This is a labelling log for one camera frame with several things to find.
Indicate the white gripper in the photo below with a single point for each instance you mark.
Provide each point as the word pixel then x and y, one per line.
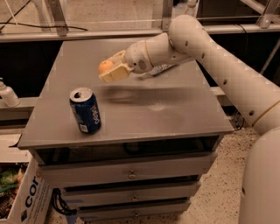
pixel 136 59

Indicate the orange fruit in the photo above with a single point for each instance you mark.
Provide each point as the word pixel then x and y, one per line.
pixel 105 66

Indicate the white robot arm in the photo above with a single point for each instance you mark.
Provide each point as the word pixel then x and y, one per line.
pixel 256 98

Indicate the blue pepsi can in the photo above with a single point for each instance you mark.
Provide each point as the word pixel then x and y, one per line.
pixel 85 110

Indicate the clear plastic water bottle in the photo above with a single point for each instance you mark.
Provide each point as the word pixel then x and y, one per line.
pixel 155 71

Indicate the grey drawer cabinet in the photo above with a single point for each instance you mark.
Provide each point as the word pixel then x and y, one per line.
pixel 173 113

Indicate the white spray bottle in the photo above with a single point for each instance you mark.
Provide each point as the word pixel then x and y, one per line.
pixel 8 95

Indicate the top grey drawer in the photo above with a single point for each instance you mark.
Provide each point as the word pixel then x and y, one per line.
pixel 125 170

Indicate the grey drawer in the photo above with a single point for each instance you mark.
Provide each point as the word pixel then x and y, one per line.
pixel 125 170
pixel 135 209
pixel 136 193

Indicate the middle grey drawer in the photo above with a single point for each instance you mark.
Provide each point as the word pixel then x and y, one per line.
pixel 136 193

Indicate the bottom grey drawer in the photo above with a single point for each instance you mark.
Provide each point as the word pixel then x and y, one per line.
pixel 135 209

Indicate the white cardboard box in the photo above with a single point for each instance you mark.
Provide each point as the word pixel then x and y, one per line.
pixel 25 196

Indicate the metal frame rail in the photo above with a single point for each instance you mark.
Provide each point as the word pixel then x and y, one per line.
pixel 74 35

